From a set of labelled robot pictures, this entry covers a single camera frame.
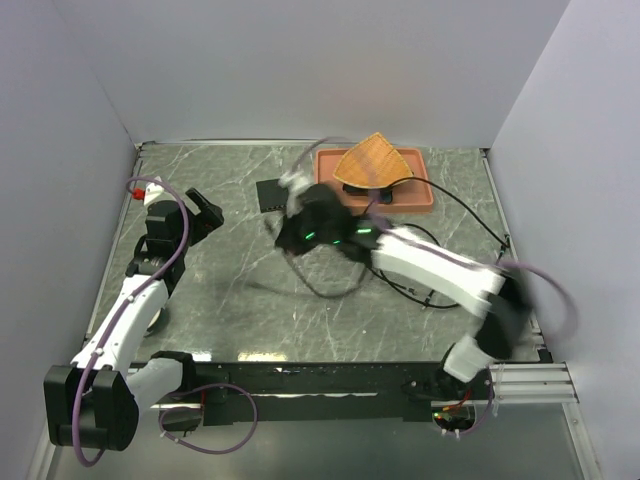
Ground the black network switch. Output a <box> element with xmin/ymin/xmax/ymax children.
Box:
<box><xmin>256</xmin><ymin>172</ymin><xmax>313</xmax><ymax>217</ymax></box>

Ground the long black ethernet cable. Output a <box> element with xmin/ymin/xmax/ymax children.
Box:
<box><xmin>264</xmin><ymin>179</ymin><xmax>512</xmax><ymax>309</ymax></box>

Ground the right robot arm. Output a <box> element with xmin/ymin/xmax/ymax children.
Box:
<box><xmin>275</xmin><ymin>175</ymin><xmax>532</xmax><ymax>399</ymax></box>

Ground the woven bamboo basket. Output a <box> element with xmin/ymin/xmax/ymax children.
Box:
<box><xmin>333</xmin><ymin>132</ymin><xmax>413</xmax><ymax>190</ymax></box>

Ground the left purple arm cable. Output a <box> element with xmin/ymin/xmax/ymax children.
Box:
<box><xmin>71</xmin><ymin>176</ymin><xmax>259</xmax><ymax>467</ymax></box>

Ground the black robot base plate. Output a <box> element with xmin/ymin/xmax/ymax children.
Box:
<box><xmin>165</xmin><ymin>362</ymin><xmax>493</xmax><ymax>426</ymax></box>

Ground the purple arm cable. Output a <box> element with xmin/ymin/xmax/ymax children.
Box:
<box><xmin>289</xmin><ymin>136</ymin><xmax>579</xmax><ymax>438</ymax></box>
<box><xmin>71</xmin><ymin>176</ymin><xmax>259</xmax><ymax>467</ymax></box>

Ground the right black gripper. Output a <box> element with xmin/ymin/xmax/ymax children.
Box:
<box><xmin>277</xmin><ymin>199</ymin><xmax>342</xmax><ymax>256</ymax></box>

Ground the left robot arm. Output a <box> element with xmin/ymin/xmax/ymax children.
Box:
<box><xmin>43</xmin><ymin>184</ymin><xmax>224</xmax><ymax>451</ymax></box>

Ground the aluminium frame rail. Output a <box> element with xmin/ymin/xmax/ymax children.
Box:
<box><xmin>29</xmin><ymin>362</ymin><xmax>601</xmax><ymax>480</ymax></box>

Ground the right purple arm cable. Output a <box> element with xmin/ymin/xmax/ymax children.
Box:
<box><xmin>289</xmin><ymin>136</ymin><xmax>579</xmax><ymax>438</ymax></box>

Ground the white tape roll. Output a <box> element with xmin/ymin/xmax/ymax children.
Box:
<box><xmin>144</xmin><ymin>308</ymin><xmax>169</xmax><ymax>338</ymax></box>

